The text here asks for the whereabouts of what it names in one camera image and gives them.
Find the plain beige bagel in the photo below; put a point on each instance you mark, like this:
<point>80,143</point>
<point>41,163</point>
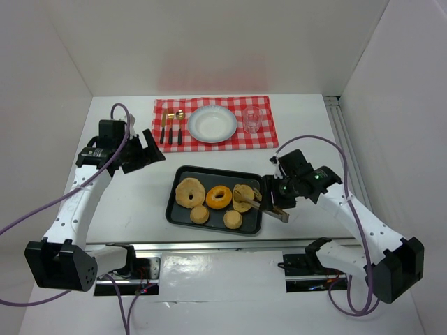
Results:
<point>190,193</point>

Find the small round bun left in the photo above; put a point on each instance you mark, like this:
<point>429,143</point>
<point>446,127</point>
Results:
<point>199,215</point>

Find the gold fork black handle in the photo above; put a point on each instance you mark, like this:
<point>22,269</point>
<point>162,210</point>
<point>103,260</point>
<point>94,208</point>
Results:
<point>171,117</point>

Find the metal tongs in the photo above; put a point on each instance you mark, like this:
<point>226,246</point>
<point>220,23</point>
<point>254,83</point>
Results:
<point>272,210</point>

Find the orange glazed donut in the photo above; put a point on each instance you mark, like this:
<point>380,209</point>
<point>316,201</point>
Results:
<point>218,197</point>

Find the black baking tray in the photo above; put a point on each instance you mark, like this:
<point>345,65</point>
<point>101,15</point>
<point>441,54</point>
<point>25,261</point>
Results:
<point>209,178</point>

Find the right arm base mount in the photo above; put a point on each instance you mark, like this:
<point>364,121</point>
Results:
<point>301,276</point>

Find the small round bun right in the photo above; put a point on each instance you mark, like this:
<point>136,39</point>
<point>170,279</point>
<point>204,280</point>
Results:
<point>232,219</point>

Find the clear drinking glass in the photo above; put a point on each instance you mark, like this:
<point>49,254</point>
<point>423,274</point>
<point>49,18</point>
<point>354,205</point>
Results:
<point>252,118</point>

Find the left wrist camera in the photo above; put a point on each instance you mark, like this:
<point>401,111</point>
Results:
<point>131,121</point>

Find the gold knife black handle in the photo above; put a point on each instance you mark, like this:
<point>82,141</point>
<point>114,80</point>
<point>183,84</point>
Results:
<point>163,125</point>

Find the aluminium rail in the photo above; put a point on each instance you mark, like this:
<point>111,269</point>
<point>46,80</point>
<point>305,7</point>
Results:
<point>343,139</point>
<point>230,245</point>

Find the small round bun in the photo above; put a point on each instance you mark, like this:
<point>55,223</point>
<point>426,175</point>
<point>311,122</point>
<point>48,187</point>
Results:
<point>199,215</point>
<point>232,219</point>

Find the red checkered cloth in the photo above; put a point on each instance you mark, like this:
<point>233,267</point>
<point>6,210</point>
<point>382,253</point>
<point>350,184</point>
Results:
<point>265,138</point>

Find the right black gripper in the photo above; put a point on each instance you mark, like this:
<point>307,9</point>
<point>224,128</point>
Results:
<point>271,194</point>

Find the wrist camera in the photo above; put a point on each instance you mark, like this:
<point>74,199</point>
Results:
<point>277,169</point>
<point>131,121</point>

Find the speckled bread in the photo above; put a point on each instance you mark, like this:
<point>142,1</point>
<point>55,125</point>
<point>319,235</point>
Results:
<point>242,193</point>

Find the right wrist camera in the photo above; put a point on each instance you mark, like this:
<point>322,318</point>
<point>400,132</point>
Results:
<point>277,169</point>

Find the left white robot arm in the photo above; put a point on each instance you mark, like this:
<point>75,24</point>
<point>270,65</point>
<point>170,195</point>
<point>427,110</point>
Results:
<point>59,260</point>

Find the aluminium rail right side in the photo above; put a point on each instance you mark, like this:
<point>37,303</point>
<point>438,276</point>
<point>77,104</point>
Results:
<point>343,139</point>

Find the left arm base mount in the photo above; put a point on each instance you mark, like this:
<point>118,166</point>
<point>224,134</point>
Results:
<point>120,270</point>

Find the white paper plate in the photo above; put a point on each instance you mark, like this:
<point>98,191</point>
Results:
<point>212,124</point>

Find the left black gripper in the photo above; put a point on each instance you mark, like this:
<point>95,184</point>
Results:
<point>138,153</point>

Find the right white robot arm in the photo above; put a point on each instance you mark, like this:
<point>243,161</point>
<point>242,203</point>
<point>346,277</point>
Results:
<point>389,262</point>

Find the aluminium rail front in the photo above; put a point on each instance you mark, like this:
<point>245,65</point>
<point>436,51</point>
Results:
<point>230,245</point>

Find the gold spoon black handle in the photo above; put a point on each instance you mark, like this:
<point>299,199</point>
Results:
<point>179,117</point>

